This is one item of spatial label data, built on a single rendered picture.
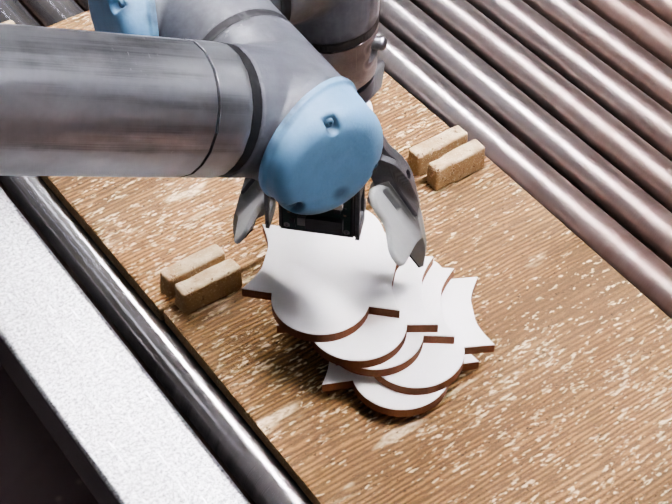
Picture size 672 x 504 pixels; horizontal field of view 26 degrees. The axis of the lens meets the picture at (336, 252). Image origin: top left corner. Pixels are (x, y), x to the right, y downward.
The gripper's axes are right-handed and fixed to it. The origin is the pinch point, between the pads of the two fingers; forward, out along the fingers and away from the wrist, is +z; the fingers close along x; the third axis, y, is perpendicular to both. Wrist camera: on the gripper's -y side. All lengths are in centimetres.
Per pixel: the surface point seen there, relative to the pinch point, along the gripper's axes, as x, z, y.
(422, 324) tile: 8.2, 3.1, 4.1
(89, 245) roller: -23.3, 9.8, -5.6
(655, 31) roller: 26, 10, -47
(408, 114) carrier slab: 2.5, 8.2, -27.0
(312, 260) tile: -1.6, 2.0, -0.2
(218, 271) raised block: -9.8, 5.5, -0.7
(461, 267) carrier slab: 10.2, 8.2, -7.6
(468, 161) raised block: 9.3, 6.1, -19.1
